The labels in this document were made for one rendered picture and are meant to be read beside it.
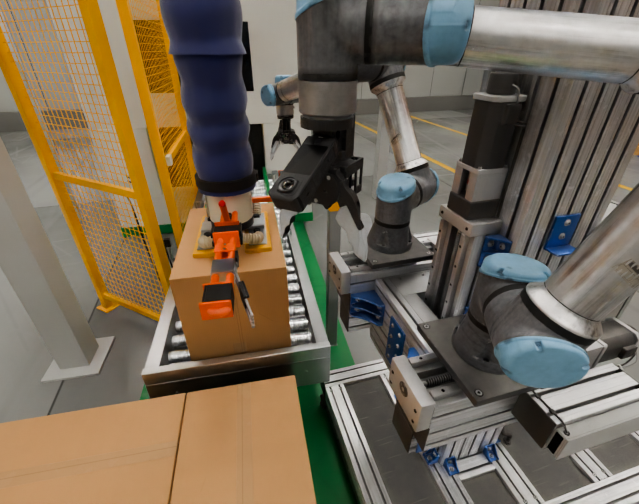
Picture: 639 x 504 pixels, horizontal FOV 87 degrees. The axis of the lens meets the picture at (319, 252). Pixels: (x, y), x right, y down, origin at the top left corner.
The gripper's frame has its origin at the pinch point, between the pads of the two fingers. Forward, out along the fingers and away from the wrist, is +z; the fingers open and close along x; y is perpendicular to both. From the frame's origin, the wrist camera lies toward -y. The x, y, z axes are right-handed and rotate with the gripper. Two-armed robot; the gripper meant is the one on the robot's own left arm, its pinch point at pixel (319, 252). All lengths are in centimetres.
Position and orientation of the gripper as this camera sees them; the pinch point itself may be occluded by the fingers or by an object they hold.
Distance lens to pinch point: 53.6
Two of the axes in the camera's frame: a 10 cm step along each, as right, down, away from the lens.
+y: 5.1, -4.4, 7.4
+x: -8.6, -2.6, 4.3
